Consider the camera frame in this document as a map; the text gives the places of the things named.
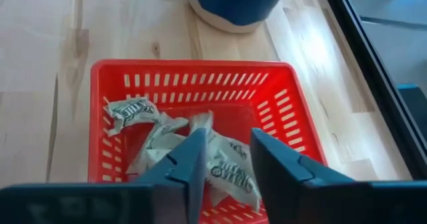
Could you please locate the red slotted plastic basket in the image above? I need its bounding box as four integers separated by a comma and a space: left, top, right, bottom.
87, 59, 328, 224

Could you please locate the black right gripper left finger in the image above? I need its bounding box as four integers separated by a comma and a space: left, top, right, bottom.
0, 127, 207, 224

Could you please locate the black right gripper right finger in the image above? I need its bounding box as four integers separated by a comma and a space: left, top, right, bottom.
250, 128, 427, 224

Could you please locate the blue ceramic cup beige base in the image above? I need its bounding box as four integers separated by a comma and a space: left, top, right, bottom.
185, 0, 291, 34

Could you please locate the pale green snack packet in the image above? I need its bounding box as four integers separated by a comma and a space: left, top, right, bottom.
189, 110, 264, 213
102, 97, 161, 137
125, 113, 190, 175

